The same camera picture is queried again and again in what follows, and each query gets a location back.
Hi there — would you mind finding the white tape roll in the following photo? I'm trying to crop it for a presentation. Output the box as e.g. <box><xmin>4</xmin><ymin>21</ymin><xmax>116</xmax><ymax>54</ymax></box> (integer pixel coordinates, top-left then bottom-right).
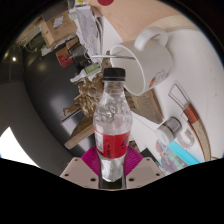
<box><xmin>176</xmin><ymin>129</ymin><xmax>196</xmax><ymax>150</ymax></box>

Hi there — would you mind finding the dark wooden crate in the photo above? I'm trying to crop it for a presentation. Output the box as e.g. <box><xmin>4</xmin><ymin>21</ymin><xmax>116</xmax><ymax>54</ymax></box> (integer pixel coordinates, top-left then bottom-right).
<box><xmin>66</xmin><ymin>41</ymin><xmax>89</xmax><ymax>68</ymax></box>

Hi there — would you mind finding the small green-label pump bottle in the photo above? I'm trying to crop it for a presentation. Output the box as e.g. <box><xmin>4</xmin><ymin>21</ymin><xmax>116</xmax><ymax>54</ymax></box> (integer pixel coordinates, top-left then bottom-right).
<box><xmin>69</xmin><ymin>62</ymin><xmax>102</xmax><ymax>84</ymax></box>

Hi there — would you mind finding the grey printed newspaper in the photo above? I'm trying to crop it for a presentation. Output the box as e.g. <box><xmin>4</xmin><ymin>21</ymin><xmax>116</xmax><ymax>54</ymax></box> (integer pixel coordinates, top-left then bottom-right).
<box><xmin>68</xmin><ymin>4</ymin><xmax>104</xmax><ymax>58</ymax></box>

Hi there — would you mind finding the wooden-handled flat brush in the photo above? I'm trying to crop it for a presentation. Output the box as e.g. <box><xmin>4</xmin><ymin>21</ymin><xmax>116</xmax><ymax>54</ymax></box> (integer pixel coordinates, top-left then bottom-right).
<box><xmin>168</xmin><ymin>83</ymin><xmax>213</xmax><ymax>163</ymax></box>

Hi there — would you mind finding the clear red-label drink bottle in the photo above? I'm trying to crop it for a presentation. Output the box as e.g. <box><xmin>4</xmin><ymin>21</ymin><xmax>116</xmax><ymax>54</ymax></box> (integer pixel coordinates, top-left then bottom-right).
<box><xmin>92</xmin><ymin>67</ymin><xmax>134</xmax><ymax>183</ymax></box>

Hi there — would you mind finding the flat round red coaster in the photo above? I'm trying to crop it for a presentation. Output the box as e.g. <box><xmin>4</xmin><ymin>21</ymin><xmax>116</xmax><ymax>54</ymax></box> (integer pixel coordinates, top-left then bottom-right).
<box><xmin>97</xmin><ymin>0</ymin><xmax>115</xmax><ymax>7</ymax></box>

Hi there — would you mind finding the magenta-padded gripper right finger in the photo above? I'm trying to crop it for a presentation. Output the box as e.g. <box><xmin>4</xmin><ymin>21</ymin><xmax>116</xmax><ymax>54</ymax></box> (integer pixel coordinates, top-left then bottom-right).
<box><xmin>123</xmin><ymin>145</ymin><xmax>165</xmax><ymax>189</ymax></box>

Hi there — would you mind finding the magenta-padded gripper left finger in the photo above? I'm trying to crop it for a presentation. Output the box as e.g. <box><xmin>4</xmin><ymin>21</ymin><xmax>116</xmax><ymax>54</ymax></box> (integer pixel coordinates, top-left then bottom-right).
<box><xmin>59</xmin><ymin>146</ymin><xmax>101</xmax><ymax>190</ymax></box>

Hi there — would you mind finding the open cardboard box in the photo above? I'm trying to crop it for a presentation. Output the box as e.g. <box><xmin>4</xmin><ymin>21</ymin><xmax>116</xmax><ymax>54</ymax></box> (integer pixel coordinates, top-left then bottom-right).
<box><xmin>40</xmin><ymin>9</ymin><xmax>78</xmax><ymax>50</ymax></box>

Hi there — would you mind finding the long ceiling light panel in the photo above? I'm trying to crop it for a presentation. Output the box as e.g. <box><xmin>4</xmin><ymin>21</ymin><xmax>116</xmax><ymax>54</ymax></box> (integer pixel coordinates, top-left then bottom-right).
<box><xmin>0</xmin><ymin>126</ymin><xmax>40</xmax><ymax>168</ymax></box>

